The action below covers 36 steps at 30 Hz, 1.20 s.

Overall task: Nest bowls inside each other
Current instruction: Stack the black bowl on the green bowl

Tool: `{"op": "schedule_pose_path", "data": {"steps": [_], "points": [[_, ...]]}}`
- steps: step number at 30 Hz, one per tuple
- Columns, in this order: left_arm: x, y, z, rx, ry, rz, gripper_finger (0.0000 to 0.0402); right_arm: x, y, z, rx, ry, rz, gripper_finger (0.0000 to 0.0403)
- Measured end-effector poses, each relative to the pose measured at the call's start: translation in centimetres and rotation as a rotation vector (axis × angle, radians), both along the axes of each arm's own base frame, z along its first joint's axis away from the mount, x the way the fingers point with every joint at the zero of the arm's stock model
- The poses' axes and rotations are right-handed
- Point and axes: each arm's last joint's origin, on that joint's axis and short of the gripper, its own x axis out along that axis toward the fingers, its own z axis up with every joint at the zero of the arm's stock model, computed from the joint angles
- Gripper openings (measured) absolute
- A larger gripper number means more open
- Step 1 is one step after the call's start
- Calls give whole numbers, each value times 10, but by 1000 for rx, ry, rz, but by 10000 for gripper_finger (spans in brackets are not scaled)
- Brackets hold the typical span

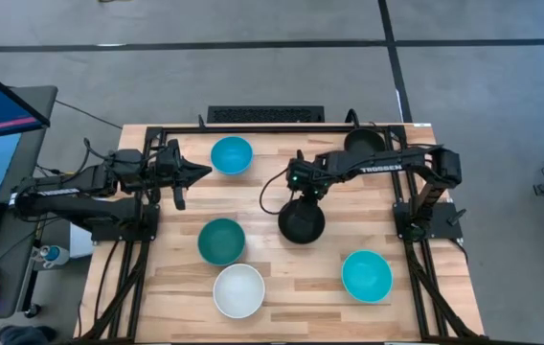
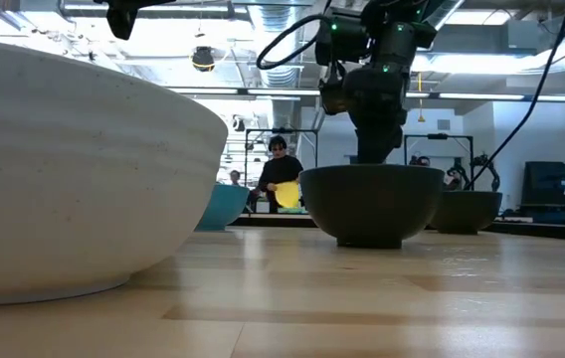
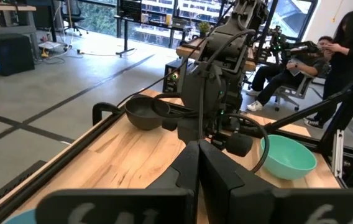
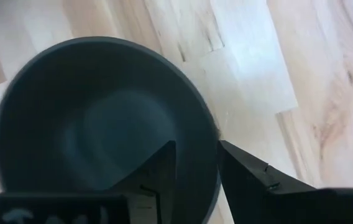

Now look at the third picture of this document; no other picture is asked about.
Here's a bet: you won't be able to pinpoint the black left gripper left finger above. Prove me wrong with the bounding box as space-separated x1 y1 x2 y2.
35 140 201 224

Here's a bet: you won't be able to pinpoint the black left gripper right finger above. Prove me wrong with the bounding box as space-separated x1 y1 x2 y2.
198 139 353 224

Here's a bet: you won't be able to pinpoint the teal plate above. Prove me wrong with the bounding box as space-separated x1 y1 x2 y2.
259 134 318 180

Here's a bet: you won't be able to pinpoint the black bowl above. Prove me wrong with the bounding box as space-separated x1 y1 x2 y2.
124 95 171 131

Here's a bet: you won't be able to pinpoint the black computer green light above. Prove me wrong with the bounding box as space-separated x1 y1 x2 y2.
163 58 193 94

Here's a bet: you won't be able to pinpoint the wooden table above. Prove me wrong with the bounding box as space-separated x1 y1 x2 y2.
175 37 257 72

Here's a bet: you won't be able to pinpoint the black table clamp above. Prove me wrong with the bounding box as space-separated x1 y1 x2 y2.
91 101 122 127

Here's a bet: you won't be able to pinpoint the small potted plant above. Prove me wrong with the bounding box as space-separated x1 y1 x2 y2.
197 21 212 39

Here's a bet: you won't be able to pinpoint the person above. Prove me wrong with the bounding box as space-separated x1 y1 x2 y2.
246 35 334 112
303 9 353 130

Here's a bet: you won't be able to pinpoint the black standing desk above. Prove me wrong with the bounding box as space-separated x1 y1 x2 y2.
113 0 193 58

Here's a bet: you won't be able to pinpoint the black desk monitor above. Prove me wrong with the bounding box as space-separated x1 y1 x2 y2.
119 0 142 22

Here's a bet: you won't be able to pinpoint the white flat box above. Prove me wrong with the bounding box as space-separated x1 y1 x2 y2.
38 40 69 52

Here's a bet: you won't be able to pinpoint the black office chair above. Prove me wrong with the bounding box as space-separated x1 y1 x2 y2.
60 0 89 37

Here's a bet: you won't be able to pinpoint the black computer tower blue lights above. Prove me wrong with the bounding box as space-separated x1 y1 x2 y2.
0 33 36 77

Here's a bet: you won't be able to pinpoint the wooden top desk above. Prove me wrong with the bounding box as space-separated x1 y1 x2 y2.
0 0 37 27

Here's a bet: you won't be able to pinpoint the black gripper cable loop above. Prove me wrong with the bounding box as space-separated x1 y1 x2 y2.
222 112 270 174

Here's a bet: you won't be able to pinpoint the black aluminium table frame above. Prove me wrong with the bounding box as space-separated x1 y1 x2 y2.
0 46 353 224

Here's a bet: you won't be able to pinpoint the silver aluminium bracket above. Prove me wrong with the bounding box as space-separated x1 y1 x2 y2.
331 129 346 180

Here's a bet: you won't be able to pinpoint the yellow wall cable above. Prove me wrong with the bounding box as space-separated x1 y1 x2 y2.
331 0 345 23

